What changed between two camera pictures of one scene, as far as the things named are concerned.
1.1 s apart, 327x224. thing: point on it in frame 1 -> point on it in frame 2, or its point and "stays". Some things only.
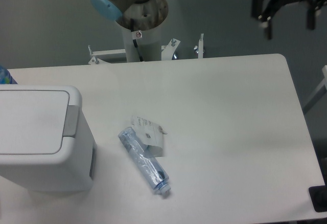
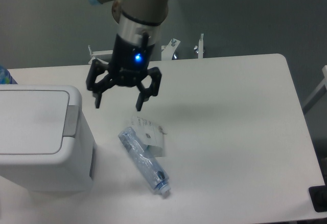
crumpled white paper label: [150, 134] stays
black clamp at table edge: [318, 196] stays
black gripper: [265, 0] -> [129, 61]
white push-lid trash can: [45, 145] stays
